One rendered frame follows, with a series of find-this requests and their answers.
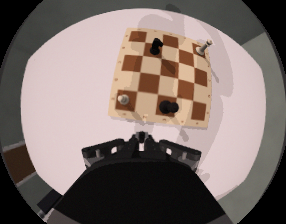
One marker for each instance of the wooden chessboard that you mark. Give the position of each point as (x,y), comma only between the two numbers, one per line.
(177,74)

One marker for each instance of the white pawn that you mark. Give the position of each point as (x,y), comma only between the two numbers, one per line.
(122,99)

